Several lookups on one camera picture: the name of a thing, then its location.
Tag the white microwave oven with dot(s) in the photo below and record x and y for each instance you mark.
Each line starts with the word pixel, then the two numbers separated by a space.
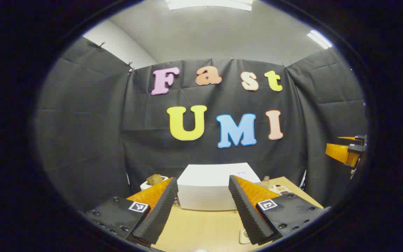
pixel 205 185

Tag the white power strip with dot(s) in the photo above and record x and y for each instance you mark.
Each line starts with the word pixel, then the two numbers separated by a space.
pixel 244 237

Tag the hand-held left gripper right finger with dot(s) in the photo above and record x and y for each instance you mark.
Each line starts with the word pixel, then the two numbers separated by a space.
pixel 248 217

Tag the brown toast slice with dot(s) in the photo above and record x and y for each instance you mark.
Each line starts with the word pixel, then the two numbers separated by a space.
pixel 154 179

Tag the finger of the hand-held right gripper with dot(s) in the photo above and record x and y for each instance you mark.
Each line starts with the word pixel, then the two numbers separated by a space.
pixel 341 152
pixel 357 138

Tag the white divided dish of beans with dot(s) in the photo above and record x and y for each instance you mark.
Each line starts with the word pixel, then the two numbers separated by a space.
pixel 279 190

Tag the white toaster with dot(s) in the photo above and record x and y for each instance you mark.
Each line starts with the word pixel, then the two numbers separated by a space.
pixel 145 185

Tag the long ceiling light panel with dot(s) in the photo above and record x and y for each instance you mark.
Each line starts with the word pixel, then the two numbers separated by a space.
pixel 208 4

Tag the clear bottle with red label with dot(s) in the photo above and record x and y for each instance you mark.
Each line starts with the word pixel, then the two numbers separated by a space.
pixel 266 180

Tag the black backdrop cloth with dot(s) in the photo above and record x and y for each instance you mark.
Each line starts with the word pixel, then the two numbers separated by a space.
pixel 89 140

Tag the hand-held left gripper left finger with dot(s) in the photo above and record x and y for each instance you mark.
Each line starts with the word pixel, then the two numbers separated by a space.
pixel 159 213

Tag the small ceiling light panel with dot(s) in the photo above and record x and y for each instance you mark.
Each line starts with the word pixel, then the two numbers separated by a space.
pixel 319 39

